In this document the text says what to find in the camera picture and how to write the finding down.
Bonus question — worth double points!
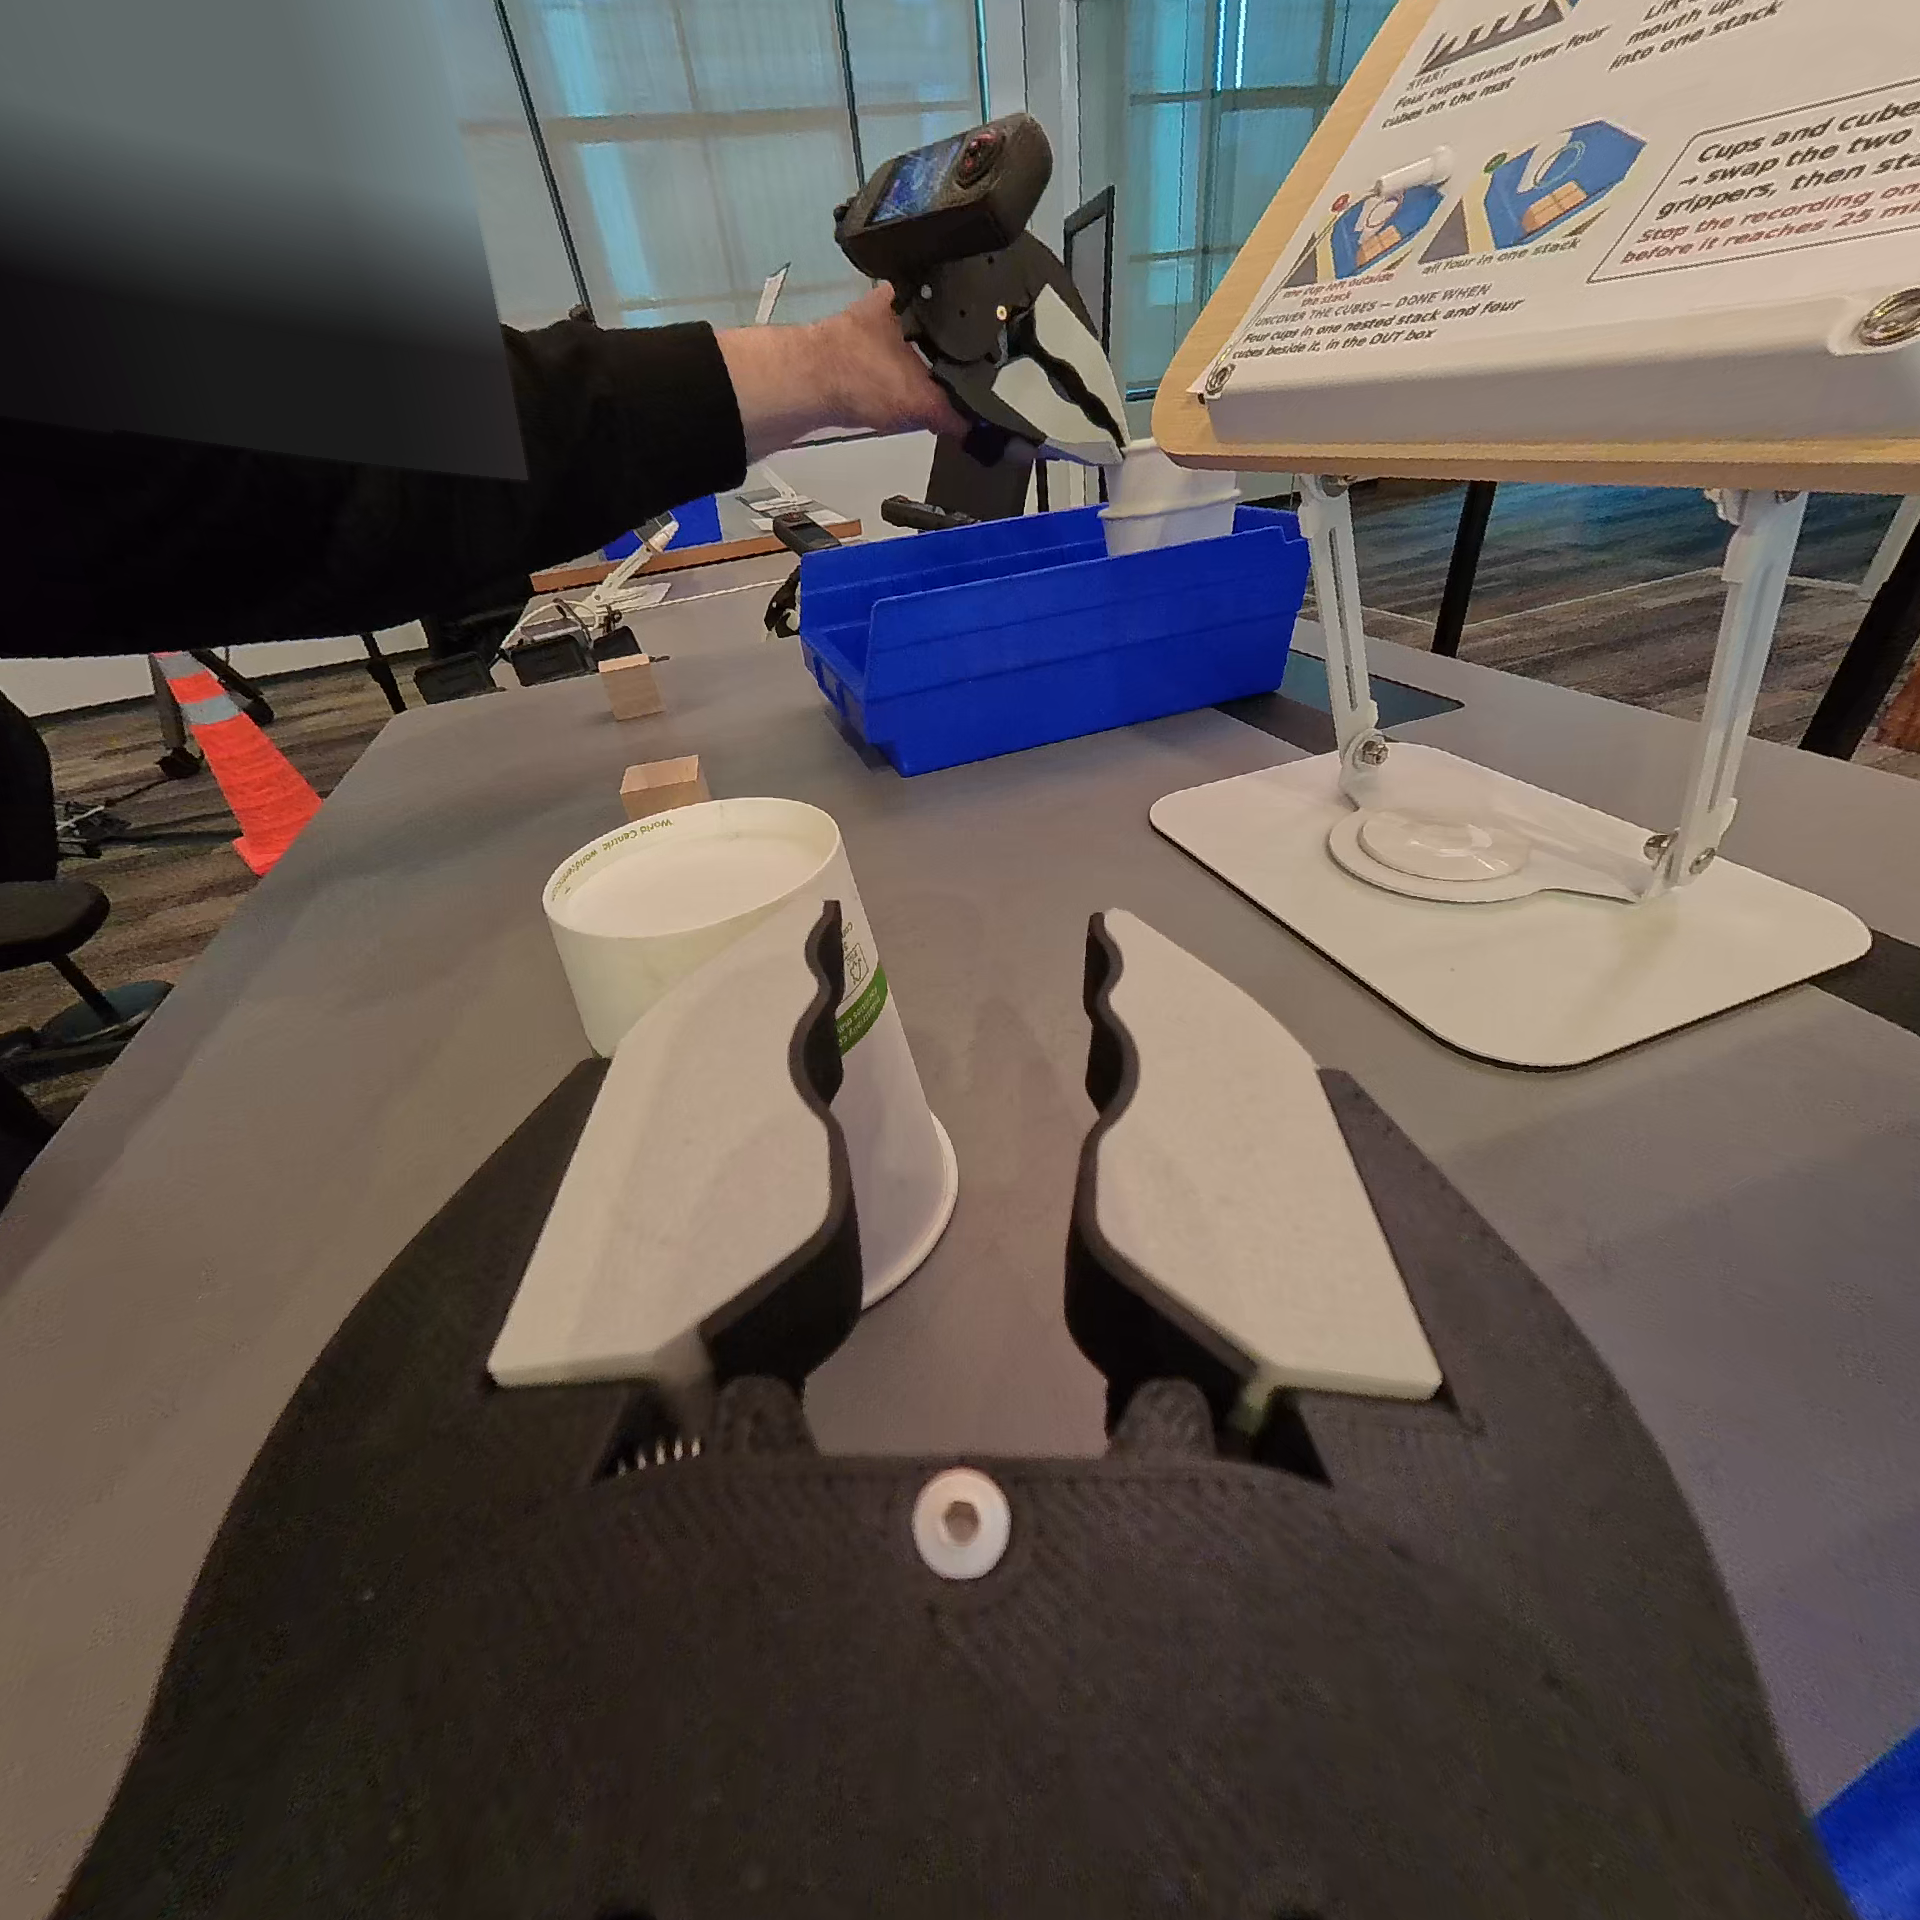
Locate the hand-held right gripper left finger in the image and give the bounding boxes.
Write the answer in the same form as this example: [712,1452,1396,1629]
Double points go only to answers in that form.
[485,901,866,1403]

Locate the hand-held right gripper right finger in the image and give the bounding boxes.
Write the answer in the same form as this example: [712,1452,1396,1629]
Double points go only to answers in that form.
[1064,908,1446,1434]

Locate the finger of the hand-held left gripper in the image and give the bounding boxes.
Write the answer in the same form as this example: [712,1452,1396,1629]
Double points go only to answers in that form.
[1020,292,1132,448]
[996,356,1125,459]

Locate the white paper cup green band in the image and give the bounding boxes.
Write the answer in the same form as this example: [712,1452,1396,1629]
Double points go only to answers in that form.
[543,797,963,1307]
[1100,444,1240,561]

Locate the blue plastic bin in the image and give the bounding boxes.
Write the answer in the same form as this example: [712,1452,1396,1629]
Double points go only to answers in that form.
[1812,1725,1920,1920]
[797,506,1311,779]

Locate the person's left forearm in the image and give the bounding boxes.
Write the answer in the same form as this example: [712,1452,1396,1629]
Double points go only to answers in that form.
[503,317,751,595]

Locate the grey desk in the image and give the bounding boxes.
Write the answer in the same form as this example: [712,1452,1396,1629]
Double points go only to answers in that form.
[0,576,1920,1920]

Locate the person's left hand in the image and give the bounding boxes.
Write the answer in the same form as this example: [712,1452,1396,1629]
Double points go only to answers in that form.
[717,286,975,464]

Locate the wooden table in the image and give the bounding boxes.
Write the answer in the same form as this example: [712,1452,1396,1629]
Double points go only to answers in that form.
[528,486,866,598]

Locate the white board stand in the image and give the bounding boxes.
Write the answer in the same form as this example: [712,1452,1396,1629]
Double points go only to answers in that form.
[1150,469,1920,1069]

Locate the orange traffic cone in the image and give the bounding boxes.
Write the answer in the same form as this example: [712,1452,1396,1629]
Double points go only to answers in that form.
[164,673,324,876]

